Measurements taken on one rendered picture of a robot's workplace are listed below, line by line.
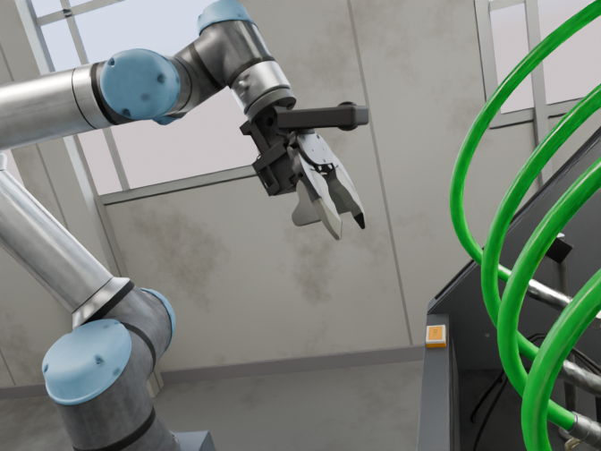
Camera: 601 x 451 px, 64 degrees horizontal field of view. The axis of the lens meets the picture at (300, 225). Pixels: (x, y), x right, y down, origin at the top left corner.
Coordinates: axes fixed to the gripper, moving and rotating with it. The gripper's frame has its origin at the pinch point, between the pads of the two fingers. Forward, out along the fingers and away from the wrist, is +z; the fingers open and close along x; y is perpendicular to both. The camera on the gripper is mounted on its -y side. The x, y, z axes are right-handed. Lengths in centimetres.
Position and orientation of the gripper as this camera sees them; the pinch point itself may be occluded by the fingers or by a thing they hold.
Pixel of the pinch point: (352, 223)
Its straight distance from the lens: 63.4
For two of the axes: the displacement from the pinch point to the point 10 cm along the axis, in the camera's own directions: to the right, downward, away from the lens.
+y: -7.2, 4.7, 5.2
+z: 4.8, 8.7, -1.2
